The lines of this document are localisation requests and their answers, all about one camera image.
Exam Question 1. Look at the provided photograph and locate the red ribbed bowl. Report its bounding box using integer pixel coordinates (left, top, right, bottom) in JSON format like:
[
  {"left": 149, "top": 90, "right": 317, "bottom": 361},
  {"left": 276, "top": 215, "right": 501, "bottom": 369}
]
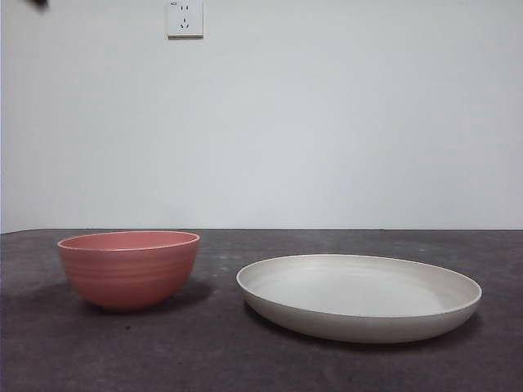
[{"left": 56, "top": 230, "right": 201, "bottom": 314}]

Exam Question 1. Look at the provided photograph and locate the white round plate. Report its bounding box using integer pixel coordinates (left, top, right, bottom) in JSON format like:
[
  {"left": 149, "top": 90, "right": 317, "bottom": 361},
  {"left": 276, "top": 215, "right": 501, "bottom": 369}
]
[{"left": 235, "top": 253, "right": 482, "bottom": 343}]

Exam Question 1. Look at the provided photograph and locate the white wall socket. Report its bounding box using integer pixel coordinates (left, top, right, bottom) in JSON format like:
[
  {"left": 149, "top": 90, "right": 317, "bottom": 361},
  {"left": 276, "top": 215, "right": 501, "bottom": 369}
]
[{"left": 166, "top": 0, "right": 205, "bottom": 41}]

